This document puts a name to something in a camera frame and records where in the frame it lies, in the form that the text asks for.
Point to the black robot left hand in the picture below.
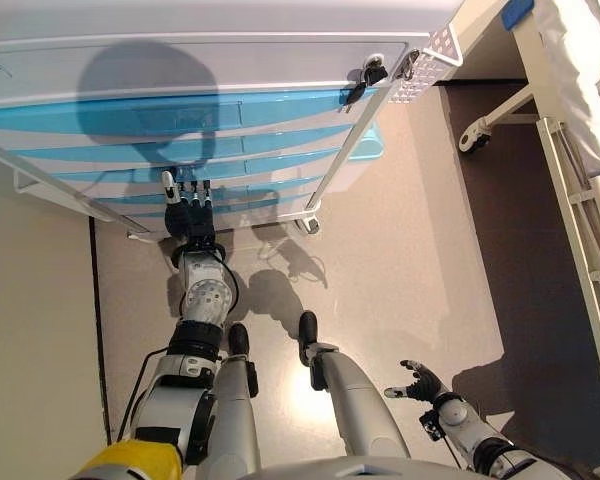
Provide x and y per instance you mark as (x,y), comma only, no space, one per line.
(190,220)

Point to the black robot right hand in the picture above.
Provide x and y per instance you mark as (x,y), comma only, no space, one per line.
(422,387)

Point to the blue white cart drawer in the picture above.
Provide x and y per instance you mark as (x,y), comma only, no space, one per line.
(275,186)
(265,205)
(280,112)
(290,142)
(280,162)

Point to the yellow shoulder padding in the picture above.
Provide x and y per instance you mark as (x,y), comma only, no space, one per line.
(130,460)

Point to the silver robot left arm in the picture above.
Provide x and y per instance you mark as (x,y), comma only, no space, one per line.
(205,295)

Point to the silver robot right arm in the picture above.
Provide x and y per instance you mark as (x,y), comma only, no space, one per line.
(455,415)

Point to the silver robot right leg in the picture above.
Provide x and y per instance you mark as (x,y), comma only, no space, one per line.
(355,400)

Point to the silver robot leg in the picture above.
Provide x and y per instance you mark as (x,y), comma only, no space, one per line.
(235,415)
(355,400)

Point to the cart caster with brake pedal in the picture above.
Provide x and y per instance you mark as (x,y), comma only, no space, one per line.
(310,224)

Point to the silver robot torso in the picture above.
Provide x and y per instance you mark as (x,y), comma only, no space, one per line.
(330,470)

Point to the black robot left foot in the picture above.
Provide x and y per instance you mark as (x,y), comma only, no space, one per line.
(238,337)

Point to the white blue medical cart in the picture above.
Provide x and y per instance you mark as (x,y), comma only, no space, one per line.
(280,65)

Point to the blue lid waste bin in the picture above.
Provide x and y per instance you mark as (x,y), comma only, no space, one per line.
(365,150)

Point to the silver robot left leg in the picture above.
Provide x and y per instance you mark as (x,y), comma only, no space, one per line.
(235,415)

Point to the black cart keys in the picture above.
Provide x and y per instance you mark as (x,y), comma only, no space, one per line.
(375,74)

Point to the white mesh side basket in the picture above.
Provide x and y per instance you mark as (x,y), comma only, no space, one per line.
(430,65)

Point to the white bed sheet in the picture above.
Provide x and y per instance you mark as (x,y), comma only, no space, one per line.
(580,75)

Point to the blue bed corner bumper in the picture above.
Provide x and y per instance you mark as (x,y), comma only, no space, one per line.
(516,14)

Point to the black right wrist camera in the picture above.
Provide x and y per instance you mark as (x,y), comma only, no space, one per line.
(431,426)

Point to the white bed side rail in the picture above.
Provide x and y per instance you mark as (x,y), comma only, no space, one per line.
(550,150)

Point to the white hospital bed frame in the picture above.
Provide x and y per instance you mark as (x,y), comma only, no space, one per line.
(527,70)

